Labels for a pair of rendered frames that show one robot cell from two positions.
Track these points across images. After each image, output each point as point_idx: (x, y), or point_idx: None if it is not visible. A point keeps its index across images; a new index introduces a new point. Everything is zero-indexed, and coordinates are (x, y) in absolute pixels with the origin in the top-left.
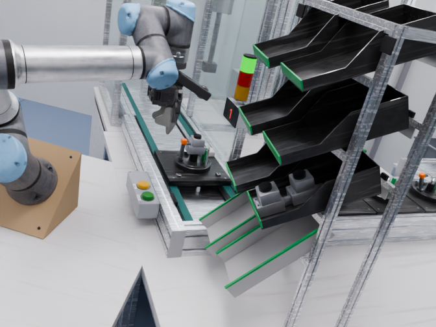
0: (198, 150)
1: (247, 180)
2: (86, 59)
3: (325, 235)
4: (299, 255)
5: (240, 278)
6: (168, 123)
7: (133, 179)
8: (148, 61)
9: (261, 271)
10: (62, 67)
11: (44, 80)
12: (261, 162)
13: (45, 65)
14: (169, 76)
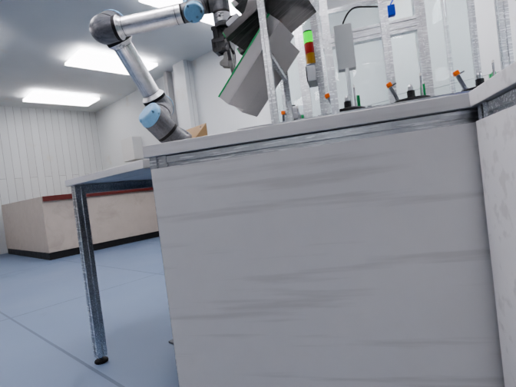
0: (294, 115)
1: None
2: (148, 11)
3: (260, 14)
4: (259, 48)
5: (225, 84)
6: (228, 63)
7: None
8: (182, 4)
9: (238, 73)
10: (137, 17)
11: (130, 27)
12: None
13: (128, 18)
14: (193, 8)
